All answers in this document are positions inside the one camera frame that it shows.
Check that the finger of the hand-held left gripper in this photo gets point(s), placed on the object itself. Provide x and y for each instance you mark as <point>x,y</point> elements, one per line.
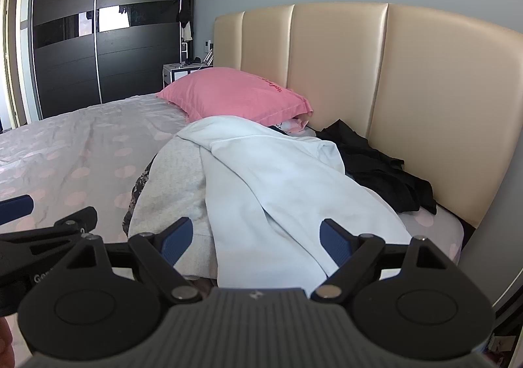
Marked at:
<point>69,223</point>
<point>16,208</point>

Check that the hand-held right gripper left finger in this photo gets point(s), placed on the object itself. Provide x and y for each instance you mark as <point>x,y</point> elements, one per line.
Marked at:
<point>177,241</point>

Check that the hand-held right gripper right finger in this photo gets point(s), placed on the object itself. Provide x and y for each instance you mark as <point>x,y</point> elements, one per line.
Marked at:
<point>333,241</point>

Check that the white sweatshirt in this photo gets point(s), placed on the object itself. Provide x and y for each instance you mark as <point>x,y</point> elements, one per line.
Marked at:
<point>265,196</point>

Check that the black clothes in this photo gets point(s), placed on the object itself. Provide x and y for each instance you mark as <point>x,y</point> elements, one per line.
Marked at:
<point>376,172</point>

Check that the person's left hand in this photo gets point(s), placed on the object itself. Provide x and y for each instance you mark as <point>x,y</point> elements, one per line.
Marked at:
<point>5,347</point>

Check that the light grey knit garment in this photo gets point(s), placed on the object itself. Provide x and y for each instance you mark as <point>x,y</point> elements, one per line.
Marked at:
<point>171,188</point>

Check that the dark patterned garment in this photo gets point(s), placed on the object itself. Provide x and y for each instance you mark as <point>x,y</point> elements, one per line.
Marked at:
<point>139,188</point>

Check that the grey pink dotted bedspread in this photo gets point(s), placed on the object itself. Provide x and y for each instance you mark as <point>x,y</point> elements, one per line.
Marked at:
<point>61,147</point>

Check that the pink printed cloth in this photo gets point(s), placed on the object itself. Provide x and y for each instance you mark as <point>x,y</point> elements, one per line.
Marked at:
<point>292,126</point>

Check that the pink pillow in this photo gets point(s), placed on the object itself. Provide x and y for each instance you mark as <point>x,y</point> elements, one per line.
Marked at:
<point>233,94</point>

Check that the white nightstand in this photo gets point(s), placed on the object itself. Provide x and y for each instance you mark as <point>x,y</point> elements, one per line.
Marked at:
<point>175,74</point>

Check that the beige padded headboard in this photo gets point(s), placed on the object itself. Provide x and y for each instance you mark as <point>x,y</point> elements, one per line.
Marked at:
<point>408,86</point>

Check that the black sliding wardrobe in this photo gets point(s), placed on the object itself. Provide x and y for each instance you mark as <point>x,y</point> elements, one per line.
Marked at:
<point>106,45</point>

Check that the hanging black garment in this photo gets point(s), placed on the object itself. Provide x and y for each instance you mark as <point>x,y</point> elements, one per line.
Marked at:
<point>184,4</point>

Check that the white door frame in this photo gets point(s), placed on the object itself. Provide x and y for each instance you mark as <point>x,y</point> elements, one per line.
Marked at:
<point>16,45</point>

